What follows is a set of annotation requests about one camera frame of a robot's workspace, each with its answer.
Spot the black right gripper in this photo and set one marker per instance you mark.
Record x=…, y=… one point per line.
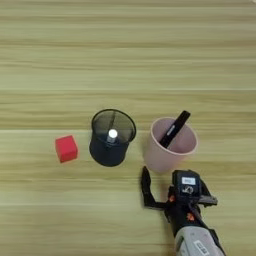
x=185, y=218

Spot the pink plastic cup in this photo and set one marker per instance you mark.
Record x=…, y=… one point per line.
x=160, y=156

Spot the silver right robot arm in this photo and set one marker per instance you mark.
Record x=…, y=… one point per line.
x=196, y=243

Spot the black marker pen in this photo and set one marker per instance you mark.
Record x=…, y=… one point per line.
x=175, y=128

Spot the black mesh pen holder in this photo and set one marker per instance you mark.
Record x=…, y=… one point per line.
x=108, y=153

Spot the red foam cube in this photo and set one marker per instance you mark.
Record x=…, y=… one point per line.
x=66, y=149

